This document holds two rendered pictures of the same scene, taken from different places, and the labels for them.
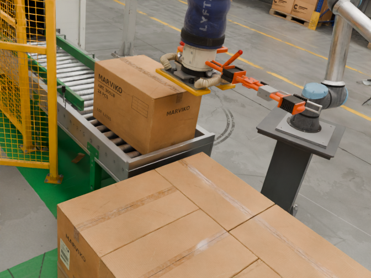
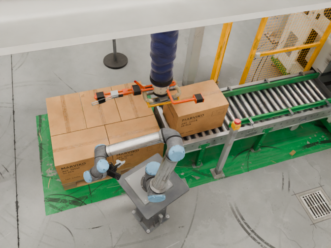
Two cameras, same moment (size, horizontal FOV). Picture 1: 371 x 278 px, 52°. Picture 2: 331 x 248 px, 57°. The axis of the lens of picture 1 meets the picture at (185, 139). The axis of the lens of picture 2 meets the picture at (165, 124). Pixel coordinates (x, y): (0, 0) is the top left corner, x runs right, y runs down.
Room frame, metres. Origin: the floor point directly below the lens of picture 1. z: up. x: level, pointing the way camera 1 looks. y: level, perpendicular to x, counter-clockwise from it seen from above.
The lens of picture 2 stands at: (2.93, -1.98, 3.36)
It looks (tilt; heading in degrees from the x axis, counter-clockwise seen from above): 51 degrees down; 114
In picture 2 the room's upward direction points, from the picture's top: 6 degrees clockwise
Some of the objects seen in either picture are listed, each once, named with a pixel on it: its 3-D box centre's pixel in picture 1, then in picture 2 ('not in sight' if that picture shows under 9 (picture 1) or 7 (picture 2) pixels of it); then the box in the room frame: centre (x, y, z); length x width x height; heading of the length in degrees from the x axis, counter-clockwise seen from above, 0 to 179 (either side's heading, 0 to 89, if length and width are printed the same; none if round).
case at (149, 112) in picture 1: (145, 102); (194, 108); (2.27, 0.30, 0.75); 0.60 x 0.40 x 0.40; 49
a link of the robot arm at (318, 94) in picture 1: (313, 98); (153, 172); (2.33, -0.76, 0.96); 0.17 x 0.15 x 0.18; 126
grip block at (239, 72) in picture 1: (233, 74); (136, 89); (1.79, -0.17, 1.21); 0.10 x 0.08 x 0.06; 136
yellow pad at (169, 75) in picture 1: (182, 78); not in sight; (1.90, 0.07, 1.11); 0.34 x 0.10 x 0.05; 46
